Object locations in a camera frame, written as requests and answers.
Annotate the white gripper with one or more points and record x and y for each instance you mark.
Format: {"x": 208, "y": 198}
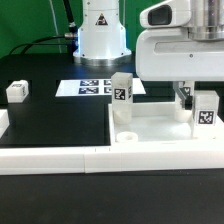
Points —
{"x": 169, "y": 55}

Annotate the white square table top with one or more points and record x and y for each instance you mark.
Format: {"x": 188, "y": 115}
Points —
{"x": 154, "y": 123}

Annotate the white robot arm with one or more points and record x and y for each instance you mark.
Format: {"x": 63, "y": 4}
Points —
{"x": 102, "y": 38}

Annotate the white U-shaped fence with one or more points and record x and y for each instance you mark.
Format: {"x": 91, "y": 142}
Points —
{"x": 194, "y": 154}

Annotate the white sheet with tags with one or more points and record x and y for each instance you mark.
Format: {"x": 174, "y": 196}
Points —
{"x": 84, "y": 87}

